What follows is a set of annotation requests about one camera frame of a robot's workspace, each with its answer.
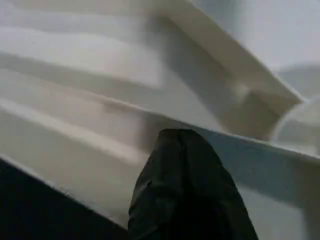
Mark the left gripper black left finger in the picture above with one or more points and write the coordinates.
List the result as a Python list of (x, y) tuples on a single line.
[(160, 195)]

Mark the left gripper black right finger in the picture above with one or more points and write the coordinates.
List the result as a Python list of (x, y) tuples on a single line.
[(212, 200)]

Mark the white plastic table top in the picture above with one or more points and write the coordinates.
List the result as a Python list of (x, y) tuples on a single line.
[(100, 62)]

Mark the black work mat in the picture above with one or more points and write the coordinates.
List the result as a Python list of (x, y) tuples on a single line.
[(37, 207)]

